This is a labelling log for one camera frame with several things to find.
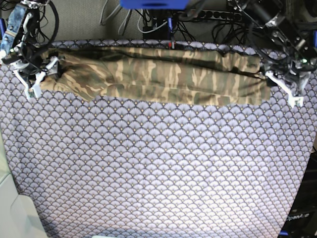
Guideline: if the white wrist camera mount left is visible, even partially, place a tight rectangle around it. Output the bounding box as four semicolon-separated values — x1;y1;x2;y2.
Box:
265;70;311;108

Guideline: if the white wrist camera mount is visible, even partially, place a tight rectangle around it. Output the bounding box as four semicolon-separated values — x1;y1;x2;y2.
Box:
11;56;59;100
265;70;311;108

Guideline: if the blue vertical clamp post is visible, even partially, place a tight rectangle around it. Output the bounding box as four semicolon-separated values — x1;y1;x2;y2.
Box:
167;17;173;40

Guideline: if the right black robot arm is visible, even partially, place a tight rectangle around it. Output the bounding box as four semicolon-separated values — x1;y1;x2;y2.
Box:
0;0;62;81

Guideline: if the purple fan-pattern tablecloth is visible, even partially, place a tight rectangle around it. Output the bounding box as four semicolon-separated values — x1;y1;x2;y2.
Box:
0;40;317;238

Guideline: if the black power strip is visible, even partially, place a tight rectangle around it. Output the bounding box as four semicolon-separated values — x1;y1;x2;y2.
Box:
190;10;242;22

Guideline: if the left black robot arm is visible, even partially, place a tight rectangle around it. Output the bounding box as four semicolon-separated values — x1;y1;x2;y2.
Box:
231;0;317;95

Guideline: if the black OpenArm box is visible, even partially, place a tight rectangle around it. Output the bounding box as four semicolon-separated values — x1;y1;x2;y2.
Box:
279;150;317;238

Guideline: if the white plastic bin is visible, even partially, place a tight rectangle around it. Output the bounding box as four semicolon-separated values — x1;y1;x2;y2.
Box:
0;140;47;238

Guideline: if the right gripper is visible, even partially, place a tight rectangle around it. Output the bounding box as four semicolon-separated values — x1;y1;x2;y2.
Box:
7;44;64;78

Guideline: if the blue mount plate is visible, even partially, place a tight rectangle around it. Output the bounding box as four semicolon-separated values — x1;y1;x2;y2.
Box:
120;0;189;9

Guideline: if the camouflage T-shirt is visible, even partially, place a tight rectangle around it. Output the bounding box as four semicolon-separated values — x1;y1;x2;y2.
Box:
40;47;270;106

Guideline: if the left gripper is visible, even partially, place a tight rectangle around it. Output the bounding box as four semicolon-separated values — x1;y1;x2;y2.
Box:
262;58;315;92

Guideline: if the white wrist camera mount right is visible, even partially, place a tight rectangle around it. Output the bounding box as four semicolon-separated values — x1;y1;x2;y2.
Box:
11;56;59;100

